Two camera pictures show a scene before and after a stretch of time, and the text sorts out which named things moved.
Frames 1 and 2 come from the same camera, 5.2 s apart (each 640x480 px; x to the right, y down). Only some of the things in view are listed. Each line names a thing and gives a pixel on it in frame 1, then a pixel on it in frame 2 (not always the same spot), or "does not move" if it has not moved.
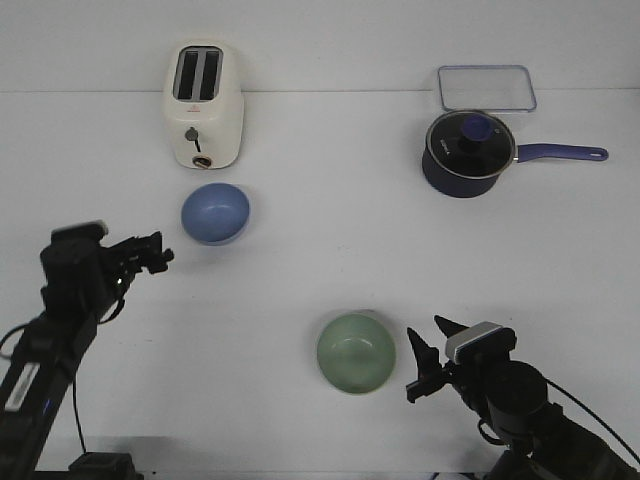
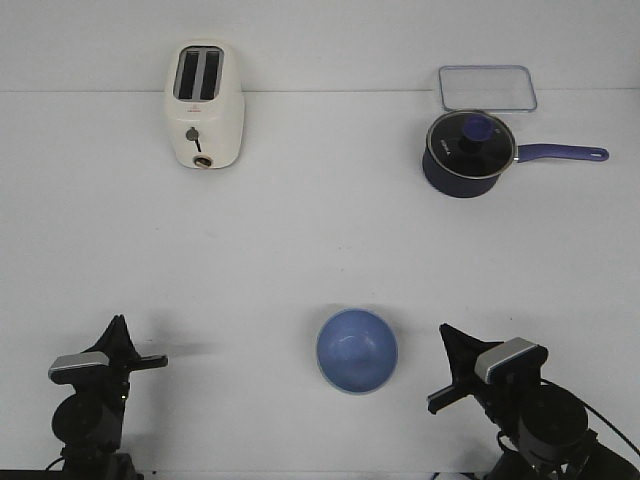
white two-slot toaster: [204, 96] does not move
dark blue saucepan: [463, 188] does not move
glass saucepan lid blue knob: [470, 144] does not move
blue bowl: [215, 213] → [357, 351]
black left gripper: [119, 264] → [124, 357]
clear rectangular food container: [496, 88] does not move
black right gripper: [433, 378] → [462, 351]
